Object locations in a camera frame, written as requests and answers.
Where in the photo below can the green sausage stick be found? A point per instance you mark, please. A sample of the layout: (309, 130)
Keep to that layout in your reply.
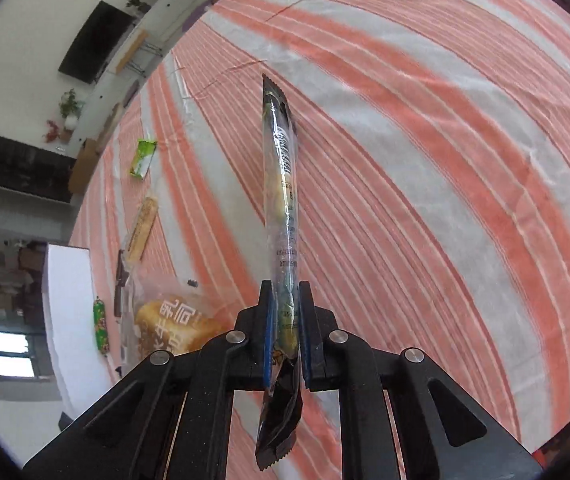
(101, 327)

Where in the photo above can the white foam box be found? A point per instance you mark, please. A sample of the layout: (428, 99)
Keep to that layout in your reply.
(72, 310)

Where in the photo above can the black display cabinet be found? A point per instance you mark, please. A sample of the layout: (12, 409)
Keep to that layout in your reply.
(5, 160)

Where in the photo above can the dark chocolate bar packet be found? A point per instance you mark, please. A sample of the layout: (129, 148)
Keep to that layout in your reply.
(121, 285)

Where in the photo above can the bread loaf packet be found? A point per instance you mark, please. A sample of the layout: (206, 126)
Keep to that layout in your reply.
(170, 325)

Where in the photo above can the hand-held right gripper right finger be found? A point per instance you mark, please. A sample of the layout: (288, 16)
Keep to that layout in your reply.
(306, 340)

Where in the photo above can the long clear snack packet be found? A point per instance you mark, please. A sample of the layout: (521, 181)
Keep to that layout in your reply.
(280, 185)

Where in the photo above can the small plant in blue pot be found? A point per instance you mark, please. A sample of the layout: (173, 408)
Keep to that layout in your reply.
(137, 2)

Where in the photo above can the beige cracker packet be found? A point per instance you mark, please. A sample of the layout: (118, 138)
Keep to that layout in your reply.
(141, 230)

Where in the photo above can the red flower plant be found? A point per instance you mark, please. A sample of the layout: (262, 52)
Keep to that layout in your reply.
(54, 131)

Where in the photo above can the wooden bench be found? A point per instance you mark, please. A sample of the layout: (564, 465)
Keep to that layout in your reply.
(132, 47)

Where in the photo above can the orange striped tablecloth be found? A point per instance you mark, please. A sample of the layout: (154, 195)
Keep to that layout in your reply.
(415, 160)

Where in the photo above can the potted plant with white vase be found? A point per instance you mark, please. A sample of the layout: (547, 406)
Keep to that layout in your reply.
(71, 107)

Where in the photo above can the green snack packet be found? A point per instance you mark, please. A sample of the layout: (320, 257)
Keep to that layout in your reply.
(142, 159)

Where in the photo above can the black television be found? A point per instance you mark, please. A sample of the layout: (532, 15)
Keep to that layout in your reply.
(96, 42)

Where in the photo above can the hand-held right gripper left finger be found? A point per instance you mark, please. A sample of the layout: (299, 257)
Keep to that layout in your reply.
(266, 340)

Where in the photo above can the small black object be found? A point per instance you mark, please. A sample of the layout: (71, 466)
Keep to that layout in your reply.
(192, 282)

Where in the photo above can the white television cabinet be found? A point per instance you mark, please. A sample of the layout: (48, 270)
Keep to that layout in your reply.
(165, 15)

